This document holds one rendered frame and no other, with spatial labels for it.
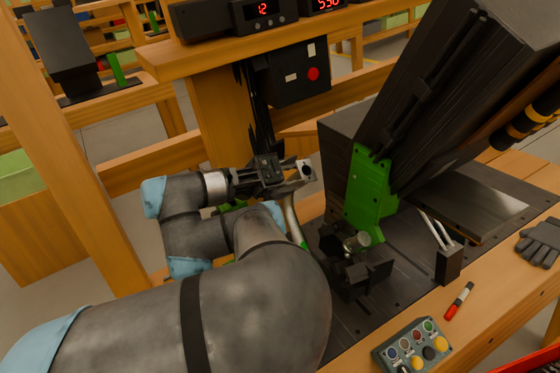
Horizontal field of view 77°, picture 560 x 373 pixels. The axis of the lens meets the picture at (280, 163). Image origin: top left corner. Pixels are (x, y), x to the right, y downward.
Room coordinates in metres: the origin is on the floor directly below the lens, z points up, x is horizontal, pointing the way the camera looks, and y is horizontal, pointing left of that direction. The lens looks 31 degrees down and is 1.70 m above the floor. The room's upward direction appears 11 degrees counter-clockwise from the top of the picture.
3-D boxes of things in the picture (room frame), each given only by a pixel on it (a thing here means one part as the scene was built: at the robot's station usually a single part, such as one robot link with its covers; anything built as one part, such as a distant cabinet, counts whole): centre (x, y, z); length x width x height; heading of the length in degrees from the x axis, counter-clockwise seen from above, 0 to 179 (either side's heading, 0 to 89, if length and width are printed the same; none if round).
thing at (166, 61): (1.01, -0.15, 1.52); 0.90 x 0.25 x 0.04; 114
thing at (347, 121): (0.94, -0.30, 1.07); 0.30 x 0.18 x 0.34; 114
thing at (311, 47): (0.92, -0.07, 1.42); 0.17 x 0.12 x 0.15; 114
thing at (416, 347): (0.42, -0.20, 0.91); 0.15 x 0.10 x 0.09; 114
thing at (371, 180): (0.69, -0.22, 1.17); 0.13 x 0.12 x 0.20; 114
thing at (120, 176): (1.11, -0.11, 1.23); 1.30 x 0.05 x 0.09; 114
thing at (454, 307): (0.52, -0.36, 0.91); 0.13 x 0.02 x 0.02; 127
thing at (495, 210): (0.71, -0.37, 1.11); 0.39 x 0.16 x 0.03; 24
